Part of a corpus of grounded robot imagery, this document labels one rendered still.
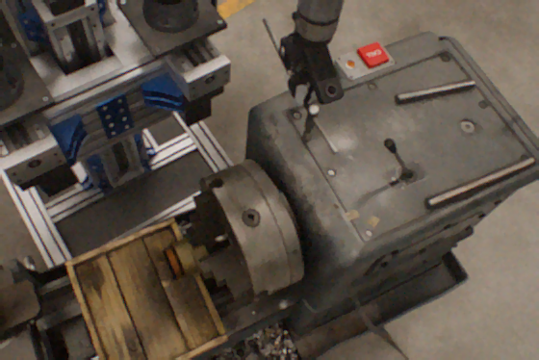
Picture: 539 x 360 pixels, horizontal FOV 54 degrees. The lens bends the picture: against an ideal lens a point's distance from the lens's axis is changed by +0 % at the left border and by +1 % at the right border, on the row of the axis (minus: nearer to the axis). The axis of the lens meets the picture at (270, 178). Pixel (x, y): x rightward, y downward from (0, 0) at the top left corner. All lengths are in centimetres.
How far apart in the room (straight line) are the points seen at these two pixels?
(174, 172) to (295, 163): 121
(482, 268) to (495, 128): 137
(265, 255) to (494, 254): 172
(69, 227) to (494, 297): 186
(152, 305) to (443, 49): 98
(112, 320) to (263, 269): 47
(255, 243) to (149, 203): 120
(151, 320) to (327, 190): 58
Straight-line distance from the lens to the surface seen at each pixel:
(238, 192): 112
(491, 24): 350
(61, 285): 150
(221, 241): 127
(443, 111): 131
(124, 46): 158
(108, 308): 143
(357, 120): 123
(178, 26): 145
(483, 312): 257
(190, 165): 232
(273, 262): 113
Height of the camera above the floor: 225
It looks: 63 degrees down
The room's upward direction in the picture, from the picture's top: 10 degrees clockwise
